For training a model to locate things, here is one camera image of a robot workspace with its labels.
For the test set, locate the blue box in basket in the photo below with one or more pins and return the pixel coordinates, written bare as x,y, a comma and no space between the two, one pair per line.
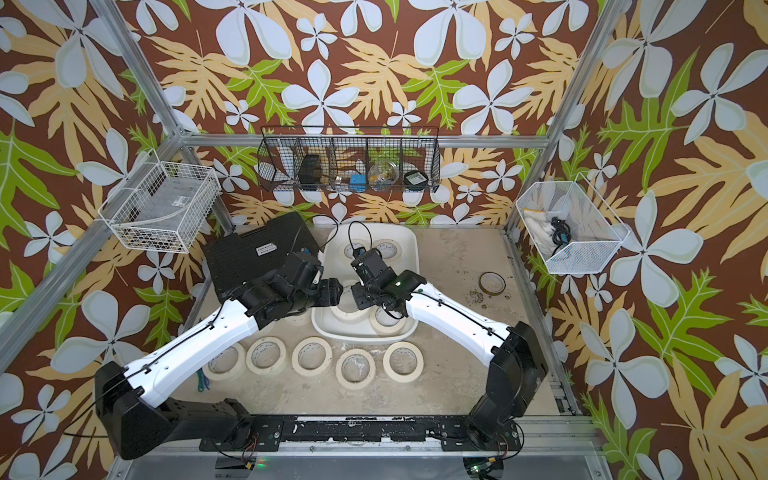
358,183

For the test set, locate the black box in basket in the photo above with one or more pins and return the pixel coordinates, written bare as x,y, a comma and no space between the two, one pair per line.
310,171

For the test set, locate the black wire basket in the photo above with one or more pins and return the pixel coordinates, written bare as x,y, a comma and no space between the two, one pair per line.
405,159

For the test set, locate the masking tape roll four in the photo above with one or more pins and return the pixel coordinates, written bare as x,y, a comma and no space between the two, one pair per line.
267,357

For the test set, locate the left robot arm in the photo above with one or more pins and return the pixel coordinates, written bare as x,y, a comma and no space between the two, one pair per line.
134,402

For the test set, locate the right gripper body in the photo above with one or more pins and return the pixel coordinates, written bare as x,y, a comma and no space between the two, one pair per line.
365,295

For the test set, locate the masking tape roll three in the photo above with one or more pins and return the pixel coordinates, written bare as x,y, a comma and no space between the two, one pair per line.
227,365

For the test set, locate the white mesh basket right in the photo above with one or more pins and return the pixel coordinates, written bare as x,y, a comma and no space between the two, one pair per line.
571,225

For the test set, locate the masking tape roll nine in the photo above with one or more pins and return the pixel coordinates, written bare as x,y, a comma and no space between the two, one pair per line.
355,369

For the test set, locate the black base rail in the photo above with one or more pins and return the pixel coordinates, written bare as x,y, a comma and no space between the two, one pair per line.
454,433

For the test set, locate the white plastic storage box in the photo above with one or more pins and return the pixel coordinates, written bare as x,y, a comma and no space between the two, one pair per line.
336,265

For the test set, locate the masking tape roll five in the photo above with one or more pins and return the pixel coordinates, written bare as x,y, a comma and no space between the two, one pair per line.
350,249

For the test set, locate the white wire basket left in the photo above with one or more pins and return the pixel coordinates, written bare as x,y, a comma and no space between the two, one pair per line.
164,208

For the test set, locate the masking tape roll six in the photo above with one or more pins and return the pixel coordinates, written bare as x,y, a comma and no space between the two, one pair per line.
389,249

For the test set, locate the black plastic tool case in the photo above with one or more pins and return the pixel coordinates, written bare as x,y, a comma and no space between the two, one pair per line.
238,258

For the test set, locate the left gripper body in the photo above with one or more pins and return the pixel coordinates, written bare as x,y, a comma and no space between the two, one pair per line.
321,294

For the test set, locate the masking tape roll two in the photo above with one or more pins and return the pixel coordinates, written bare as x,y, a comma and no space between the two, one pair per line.
300,320

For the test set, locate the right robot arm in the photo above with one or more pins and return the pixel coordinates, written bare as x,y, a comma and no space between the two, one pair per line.
513,354

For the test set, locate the masking tape roll eleven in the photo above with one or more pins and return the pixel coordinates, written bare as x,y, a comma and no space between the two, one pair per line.
386,325

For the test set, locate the masking tape roll ten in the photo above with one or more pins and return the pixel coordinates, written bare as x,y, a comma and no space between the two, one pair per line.
348,317

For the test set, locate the masking tape roll twelve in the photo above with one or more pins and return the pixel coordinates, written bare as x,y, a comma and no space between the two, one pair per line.
403,362

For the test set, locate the masking tape roll seven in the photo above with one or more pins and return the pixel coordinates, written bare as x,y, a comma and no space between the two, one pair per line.
312,357

